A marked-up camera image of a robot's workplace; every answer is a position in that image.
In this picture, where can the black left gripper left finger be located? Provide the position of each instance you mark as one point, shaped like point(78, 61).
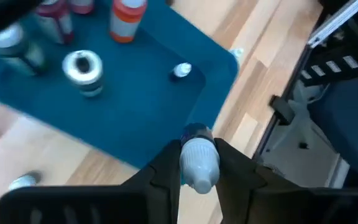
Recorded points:
point(120, 205)

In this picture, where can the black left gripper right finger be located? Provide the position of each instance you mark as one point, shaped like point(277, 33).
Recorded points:
point(275, 205)

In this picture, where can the green food coloring bottle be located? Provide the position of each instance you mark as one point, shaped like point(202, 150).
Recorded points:
point(11, 40)

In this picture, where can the maroon food coloring bottle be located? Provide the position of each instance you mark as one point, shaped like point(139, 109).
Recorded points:
point(57, 21)

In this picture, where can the pink food coloring bottle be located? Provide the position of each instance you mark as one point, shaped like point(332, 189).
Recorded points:
point(81, 6)

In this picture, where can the small blue food coloring bottle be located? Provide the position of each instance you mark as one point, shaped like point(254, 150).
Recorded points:
point(199, 161)

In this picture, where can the orange food coloring bottle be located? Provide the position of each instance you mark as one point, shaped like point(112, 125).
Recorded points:
point(124, 21)

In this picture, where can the small white bottle cap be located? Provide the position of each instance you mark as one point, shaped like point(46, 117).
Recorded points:
point(182, 70)

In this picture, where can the teal plastic bin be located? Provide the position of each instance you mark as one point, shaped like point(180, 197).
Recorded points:
point(135, 109)

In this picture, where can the blue office chair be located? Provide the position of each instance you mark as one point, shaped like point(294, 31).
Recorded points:
point(353, 124)

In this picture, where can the black power strip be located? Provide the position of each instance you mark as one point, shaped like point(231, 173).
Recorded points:
point(340, 73)

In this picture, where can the silver aluminium bar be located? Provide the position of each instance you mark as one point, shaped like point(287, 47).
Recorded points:
point(337, 20)

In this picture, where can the black table edge bracket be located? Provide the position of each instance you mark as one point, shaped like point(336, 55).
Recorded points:
point(281, 109)

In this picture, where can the black aluminium table frame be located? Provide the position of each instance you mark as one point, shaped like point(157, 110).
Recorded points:
point(297, 67)

